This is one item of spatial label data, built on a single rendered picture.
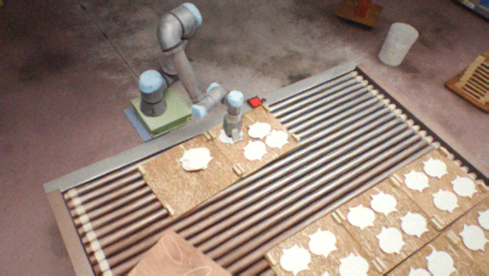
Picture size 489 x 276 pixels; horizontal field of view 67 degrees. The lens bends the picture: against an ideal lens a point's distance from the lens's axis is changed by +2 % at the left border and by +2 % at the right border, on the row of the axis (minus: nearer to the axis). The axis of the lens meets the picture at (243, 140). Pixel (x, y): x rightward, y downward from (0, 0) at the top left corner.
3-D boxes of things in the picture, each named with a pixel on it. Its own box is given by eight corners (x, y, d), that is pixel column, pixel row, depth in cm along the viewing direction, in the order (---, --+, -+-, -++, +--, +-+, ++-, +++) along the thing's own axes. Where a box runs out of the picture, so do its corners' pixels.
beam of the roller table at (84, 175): (45, 189, 180) (42, 183, 175) (348, 65, 265) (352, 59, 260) (51, 203, 176) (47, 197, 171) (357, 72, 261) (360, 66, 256)
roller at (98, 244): (86, 248, 163) (83, 244, 159) (383, 101, 242) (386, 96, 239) (90, 258, 160) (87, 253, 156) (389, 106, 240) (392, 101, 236)
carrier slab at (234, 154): (205, 134, 204) (205, 132, 202) (262, 106, 222) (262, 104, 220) (243, 178, 188) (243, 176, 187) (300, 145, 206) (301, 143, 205)
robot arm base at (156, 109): (134, 106, 207) (132, 93, 199) (155, 93, 215) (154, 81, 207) (151, 121, 202) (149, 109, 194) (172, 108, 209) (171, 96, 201)
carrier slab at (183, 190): (136, 169, 185) (136, 167, 184) (203, 134, 203) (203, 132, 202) (173, 221, 170) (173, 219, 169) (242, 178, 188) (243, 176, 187)
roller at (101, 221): (79, 230, 167) (76, 225, 163) (372, 92, 247) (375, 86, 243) (82, 238, 165) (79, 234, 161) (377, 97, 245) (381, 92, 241)
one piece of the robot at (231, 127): (230, 127, 182) (228, 146, 195) (247, 122, 185) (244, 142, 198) (223, 109, 189) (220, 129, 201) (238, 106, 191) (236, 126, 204)
